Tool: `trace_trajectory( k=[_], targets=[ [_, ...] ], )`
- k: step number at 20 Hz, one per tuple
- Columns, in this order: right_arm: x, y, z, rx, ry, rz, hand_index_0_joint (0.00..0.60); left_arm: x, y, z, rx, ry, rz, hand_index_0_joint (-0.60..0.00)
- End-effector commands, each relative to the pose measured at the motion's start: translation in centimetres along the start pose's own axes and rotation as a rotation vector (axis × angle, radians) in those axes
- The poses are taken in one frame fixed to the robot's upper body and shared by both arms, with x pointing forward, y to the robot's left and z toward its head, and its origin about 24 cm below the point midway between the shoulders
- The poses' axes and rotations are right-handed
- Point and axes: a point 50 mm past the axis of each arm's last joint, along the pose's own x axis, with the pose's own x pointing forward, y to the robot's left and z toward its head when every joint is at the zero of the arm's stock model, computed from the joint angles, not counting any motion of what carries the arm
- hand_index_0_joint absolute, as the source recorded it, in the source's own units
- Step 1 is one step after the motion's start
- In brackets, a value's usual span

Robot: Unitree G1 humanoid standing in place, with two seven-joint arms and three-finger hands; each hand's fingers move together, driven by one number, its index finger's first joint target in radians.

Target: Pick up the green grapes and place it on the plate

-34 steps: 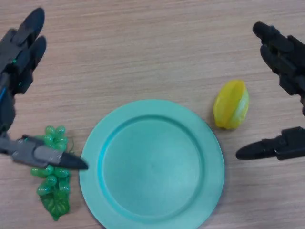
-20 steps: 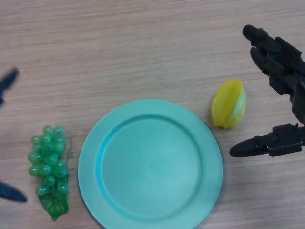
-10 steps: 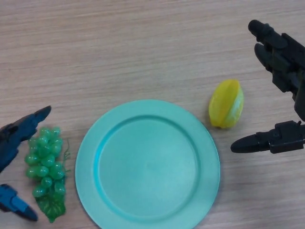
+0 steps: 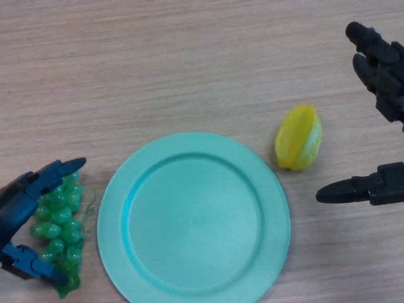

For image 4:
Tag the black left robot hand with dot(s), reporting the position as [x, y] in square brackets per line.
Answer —
[19, 205]

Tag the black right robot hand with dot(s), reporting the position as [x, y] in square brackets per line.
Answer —
[385, 69]

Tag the green grape bunch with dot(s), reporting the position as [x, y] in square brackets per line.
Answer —
[64, 216]

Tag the teal round plate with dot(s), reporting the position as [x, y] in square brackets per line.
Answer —
[192, 221]

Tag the yellow starfruit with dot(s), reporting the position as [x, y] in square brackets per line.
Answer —
[292, 139]

